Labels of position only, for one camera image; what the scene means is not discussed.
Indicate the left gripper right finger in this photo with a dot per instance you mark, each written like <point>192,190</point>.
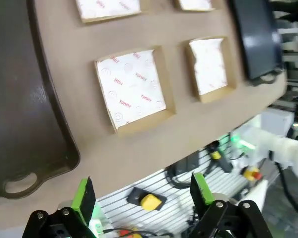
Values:
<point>201,196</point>

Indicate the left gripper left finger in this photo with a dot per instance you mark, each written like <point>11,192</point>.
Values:
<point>85,198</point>

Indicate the brown cardboard food box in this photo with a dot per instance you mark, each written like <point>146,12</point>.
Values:
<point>216,3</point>
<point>214,96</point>
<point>109,17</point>
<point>167,84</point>

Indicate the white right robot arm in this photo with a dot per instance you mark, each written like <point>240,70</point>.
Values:
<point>288,151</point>

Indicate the black power adapter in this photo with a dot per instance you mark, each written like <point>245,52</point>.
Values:
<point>186,162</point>

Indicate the black cylinder yellow label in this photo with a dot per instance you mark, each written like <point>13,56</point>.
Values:
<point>215,155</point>

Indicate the yellow cap black plate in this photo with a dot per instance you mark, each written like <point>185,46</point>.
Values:
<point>150,202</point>

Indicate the white equipment box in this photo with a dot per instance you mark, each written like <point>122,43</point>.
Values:
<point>275,121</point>

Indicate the metal frame rack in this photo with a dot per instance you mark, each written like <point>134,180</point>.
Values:
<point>295,49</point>

